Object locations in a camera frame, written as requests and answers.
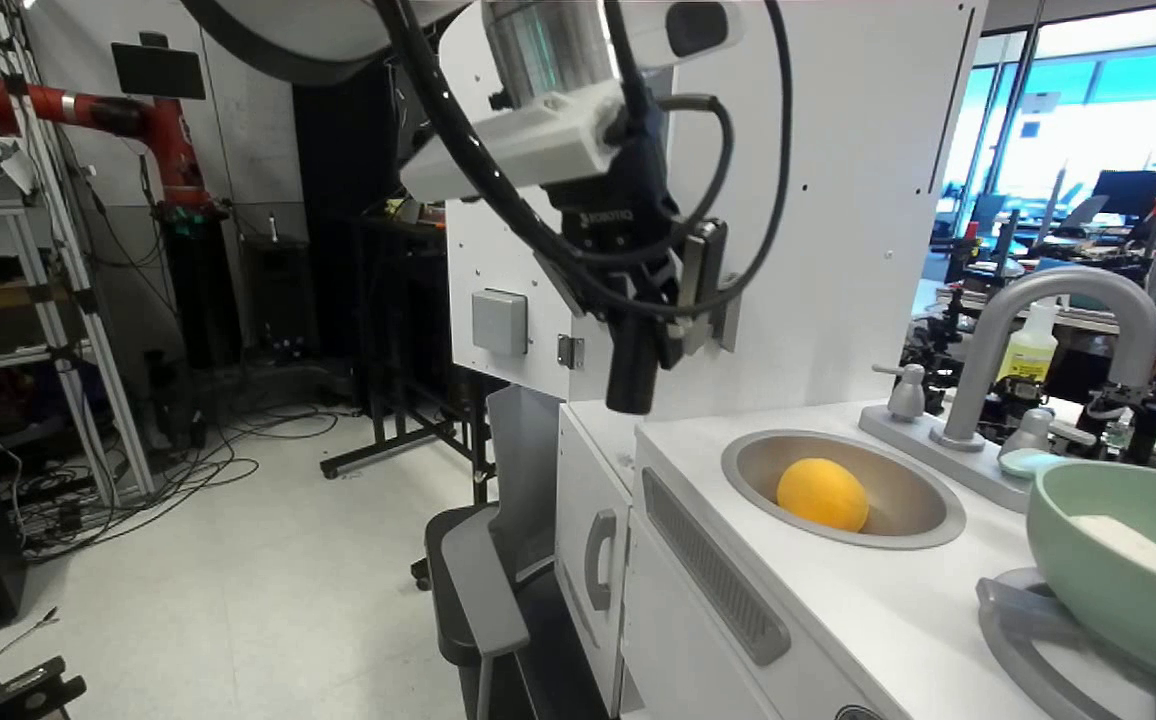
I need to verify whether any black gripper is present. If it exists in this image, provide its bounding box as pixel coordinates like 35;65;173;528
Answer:
549;145;729;359

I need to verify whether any orange round object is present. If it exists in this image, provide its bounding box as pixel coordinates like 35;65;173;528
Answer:
775;456;871;534

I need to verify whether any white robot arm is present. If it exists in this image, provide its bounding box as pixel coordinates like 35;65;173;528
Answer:
186;0;737;372

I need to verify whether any red robot arm background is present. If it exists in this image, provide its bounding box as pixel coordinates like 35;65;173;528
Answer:
0;78;211;208

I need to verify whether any white toy kitchen cabinet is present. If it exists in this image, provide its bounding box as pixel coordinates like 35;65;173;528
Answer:
439;0;1156;720

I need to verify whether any grey toy faucet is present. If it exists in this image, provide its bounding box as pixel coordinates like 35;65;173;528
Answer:
862;268;1156;511

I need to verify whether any grey toy sink basin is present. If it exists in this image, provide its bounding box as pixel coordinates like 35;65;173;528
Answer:
719;429;964;553

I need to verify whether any mint green bowl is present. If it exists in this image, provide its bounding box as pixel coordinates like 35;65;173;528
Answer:
1028;462;1156;674

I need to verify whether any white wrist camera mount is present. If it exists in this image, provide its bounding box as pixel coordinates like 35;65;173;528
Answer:
400;80;623;201

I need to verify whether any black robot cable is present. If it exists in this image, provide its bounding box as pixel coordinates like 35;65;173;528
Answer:
372;0;795;325

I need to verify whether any grey stove burner ring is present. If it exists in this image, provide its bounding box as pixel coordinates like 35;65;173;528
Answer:
974;568;1156;720

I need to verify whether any aluminium frame rack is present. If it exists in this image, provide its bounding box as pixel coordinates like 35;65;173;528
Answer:
0;0;157;508

